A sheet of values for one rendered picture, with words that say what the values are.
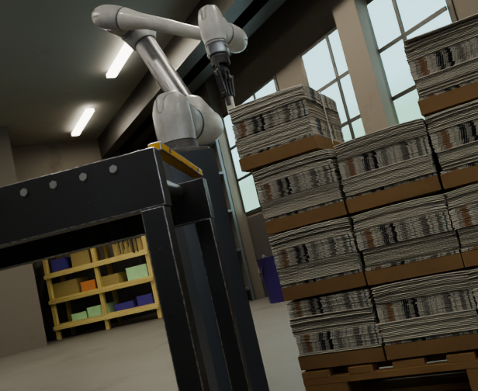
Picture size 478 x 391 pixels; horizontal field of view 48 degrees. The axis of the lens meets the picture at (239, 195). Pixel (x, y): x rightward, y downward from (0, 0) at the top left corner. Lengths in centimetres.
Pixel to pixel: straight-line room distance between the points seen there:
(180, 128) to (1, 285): 676
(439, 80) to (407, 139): 19
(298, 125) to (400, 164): 36
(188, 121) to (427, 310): 114
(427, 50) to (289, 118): 47
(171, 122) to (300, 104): 58
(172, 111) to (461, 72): 107
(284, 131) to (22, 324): 722
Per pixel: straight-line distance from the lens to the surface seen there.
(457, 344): 173
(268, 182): 183
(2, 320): 866
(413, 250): 170
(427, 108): 172
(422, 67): 175
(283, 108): 183
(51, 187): 116
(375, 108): 508
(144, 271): 843
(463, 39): 174
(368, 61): 515
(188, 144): 214
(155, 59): 254
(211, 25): 220
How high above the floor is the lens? 54
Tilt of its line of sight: 7 degrees up
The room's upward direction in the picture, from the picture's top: 13 degrees counter-clockwise
